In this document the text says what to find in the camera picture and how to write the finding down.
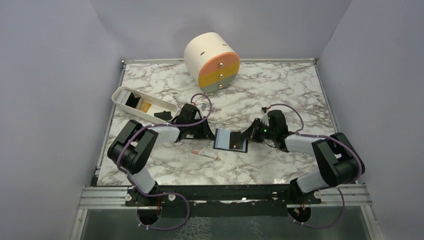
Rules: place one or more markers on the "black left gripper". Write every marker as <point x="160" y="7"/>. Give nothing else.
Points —
<point x="206" y="133"/>

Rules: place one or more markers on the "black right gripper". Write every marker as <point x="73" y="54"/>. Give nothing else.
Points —
<point x="251" y="133"/>

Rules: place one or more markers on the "black card holder wallet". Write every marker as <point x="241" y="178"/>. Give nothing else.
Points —
<point x="222" y="140"/>

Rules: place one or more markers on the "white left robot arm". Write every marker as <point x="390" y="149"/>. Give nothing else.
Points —
<point x="131" y="149"/>

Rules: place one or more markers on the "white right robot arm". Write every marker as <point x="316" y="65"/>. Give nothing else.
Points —
<point x="337" y="161"/>

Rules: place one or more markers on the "stack of cards in tray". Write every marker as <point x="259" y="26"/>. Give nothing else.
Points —
<point x="129" y="99"/>

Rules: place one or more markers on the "white oblong tray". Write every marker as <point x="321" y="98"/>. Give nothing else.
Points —
<point x="158" y="105"/>

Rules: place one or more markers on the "orange capped syringe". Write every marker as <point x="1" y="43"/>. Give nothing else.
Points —
<point x="195" y="152"/>

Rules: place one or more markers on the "cream round drawer cabinet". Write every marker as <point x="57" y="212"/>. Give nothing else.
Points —
<point x="211" y="62"/>

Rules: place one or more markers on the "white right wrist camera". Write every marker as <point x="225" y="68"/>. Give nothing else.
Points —
<point x="265" y="119"/>

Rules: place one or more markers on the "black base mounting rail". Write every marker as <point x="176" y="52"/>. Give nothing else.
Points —
<point x="177" y="201"/>

